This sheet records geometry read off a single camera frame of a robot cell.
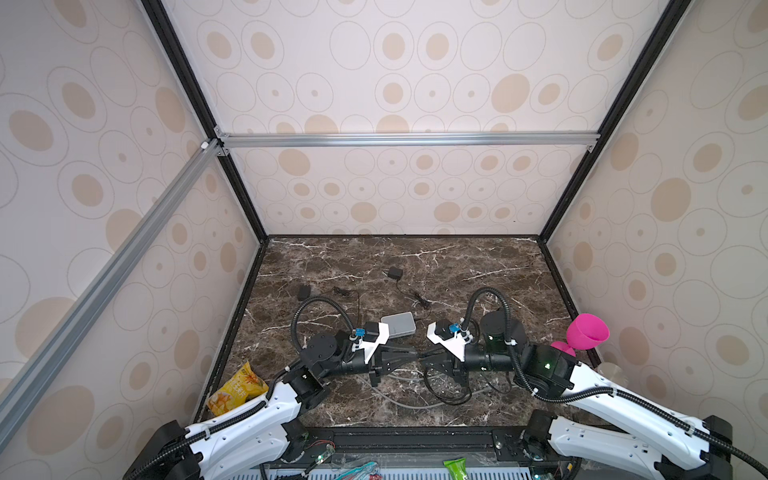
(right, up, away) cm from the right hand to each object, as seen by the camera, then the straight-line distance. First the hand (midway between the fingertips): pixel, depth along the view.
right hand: (424, 356), depth 66 cm
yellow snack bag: (-46, -11, +12) cm, 49 cm away
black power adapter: (-5, +17, +41) cm, 45 cm away
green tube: (+8, -27, +3) cm, 29 cm away
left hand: (-2, 0, -4) cm, 5 cm away
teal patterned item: (-14, -28, +2) cm, 31 cm away
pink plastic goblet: (+45, +2, +15) cm, 48 cm away
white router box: (-5, +1, +31) cm, 32 cm away
